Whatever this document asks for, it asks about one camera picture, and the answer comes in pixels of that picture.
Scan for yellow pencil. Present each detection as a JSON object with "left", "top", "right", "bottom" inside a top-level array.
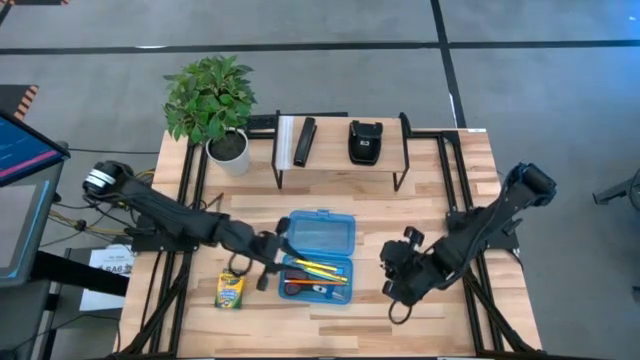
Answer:
[
  {"left": 293, "top": 258, "right": 339, "bottom": 274},
  {"left": 303, "top": 266, "right": 347, "bottom": 279}
]

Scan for black chair base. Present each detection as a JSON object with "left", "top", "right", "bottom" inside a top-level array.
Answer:
[{"left": 592, "top": 169, "right": 640, "bottom": 211}]

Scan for wooden shelf riser black legs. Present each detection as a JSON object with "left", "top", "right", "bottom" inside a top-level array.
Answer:
[{"left": 271, "top": 110, "right": 412, "bottom": 192}]

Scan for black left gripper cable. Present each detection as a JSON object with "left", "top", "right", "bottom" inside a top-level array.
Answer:
[{"left": 227, "top": 251, "right": 255, "bottom": 278}]

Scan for yellow cable bundle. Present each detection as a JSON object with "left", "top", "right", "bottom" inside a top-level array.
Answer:
[{"left": 49, "top": 169, "right": 157, "bottom": 236}]

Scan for blue plastic pencil case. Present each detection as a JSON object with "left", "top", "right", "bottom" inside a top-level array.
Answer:
[{"left": 277, "top": 209, "right": 357, "bottom": 306}]

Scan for grey equipment cart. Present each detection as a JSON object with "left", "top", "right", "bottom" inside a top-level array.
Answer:
[{"left": 0, "top": 164, "right": 66, "bottom": 289}]

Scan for black cart beam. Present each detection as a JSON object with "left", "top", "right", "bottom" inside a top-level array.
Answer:
[{"left": 29, "top": 249, "right": 130, "bottom": 297}]

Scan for white plant pot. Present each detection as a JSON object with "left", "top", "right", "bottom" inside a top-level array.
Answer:
[{"left": 205, "top": 127, "right": 250, "bottom": 177}]

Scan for computer monitor blue screen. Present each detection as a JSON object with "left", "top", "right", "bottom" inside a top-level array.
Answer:
[{"left": 0, "top": 110, "right": 71, "bottom": 189}]

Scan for green leafy plant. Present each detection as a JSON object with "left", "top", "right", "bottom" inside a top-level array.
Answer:
[{"left": 163, "top": 54, "right": 258, "bottom": 146}]

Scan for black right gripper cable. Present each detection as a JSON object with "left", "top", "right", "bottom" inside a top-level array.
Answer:
[{"left": 388, "top": 298, "right": 414, "bottom": 326}]

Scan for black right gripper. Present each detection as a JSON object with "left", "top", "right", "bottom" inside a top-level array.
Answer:
[{"left": 380, "top": 225, "right": 449, "bottom": 307}]

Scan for black aluminium rig frame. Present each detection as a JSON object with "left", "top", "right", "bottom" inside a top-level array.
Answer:
[
  {"left": 107, "top": 132, "right": 209, "bottom": 360},
  {"left": 407, "top": 128, "right": 549, "bottom": 359}
]

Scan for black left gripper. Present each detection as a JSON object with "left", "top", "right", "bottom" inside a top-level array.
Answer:
[{"left": 249, "top": 217, "right": 306, "bottom": 292}]

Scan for red-handled scissors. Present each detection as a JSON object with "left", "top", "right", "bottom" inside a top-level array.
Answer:
[{"left": 283, "top": 269, "right": 347, "bottom": 302}]

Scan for black stapler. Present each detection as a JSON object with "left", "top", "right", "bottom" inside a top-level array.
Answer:
[{"left": 292, "top": 116, "right": 318, "bottom": 168}]

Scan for white plastic sheet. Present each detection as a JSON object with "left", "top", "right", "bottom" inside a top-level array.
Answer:
[{"left": 276, "top": 116, "right": 295, "bottom": 171}]

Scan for yellow green crayon box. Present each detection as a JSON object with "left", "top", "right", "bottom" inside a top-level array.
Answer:
[{"left": 214, "top": 268, "right": 247, "bottom": 310}]

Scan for white printed paper sheet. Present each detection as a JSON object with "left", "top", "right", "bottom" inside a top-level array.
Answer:
[{"left": 79, "top": 244, "right": 136, "bottom": 312}]

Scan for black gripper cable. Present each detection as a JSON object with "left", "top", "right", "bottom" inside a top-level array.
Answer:
[
  {"left": 388, "top": 298, "right": 414, "bottom": 326},
  {"left": 227, "top": 251, "right": 255, "bottom": 278}
]

